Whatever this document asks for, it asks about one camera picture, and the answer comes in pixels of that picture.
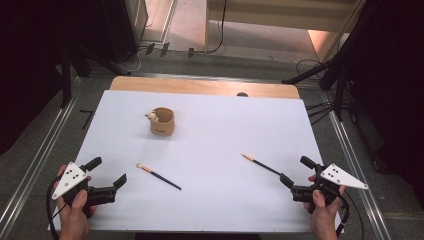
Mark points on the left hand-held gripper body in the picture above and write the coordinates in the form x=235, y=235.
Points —
x=70, y=180

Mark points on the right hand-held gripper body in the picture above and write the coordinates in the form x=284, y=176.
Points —
x=340, y=178

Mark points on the brush pen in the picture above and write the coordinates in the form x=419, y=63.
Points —
x=159, y=176

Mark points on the tan wooden cup with figurine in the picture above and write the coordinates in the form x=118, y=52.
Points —
x=162, y=124

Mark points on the person's left hand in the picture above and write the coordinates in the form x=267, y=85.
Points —
x=75, y=216

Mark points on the person's right hand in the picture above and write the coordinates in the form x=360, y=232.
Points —
x=321, y=216

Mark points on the black tripod stand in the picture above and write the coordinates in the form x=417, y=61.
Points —
x=340, y=83

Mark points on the black metal stand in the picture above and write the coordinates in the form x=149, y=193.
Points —
x=66, y=80

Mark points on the black curtain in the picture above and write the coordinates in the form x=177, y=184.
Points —
x=26, y=66
x=396, y=86

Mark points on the wooden table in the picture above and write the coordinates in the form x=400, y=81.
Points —
x=200, y=86

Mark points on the dark cabinet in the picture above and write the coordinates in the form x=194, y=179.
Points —
x=123, y=26

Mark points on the metal floor rail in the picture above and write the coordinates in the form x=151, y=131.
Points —
x=355, y=163
x=36, y=156

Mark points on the light wooden furniture frame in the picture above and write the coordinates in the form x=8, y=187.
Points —
x=283, y=15

